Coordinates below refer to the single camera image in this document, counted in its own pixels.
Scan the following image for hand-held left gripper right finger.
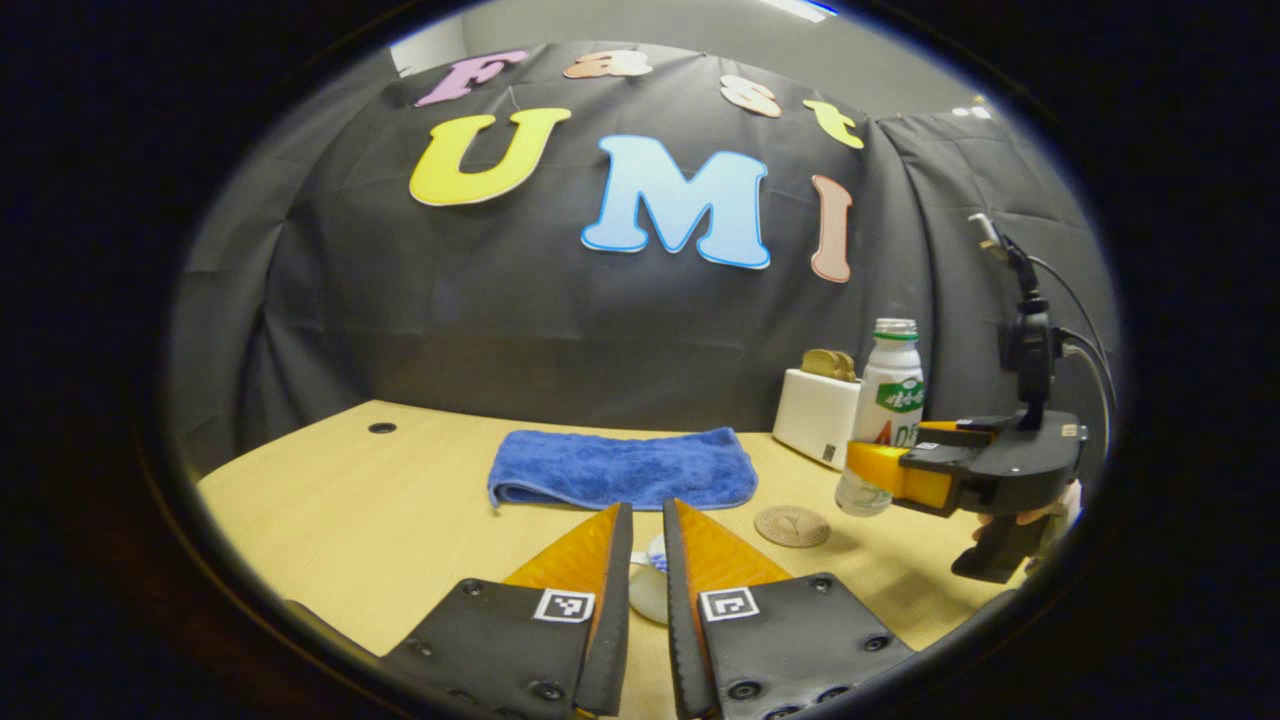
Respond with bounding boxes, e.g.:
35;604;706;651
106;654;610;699
662;498;916;720

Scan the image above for white toaster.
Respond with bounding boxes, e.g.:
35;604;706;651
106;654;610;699
772;368;863;472

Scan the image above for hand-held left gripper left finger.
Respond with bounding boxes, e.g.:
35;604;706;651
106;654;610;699
380;502;635;719

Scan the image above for black backdrop cloth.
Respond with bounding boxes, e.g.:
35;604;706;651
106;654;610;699
170;42;1116;471

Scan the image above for round brown coaster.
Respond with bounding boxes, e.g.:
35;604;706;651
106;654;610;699
754;505;832;549

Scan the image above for white water bottle green label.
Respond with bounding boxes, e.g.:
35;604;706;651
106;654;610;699
836;318;926;518

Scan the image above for blue towel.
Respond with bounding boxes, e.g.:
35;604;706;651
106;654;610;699
487;427;759;512

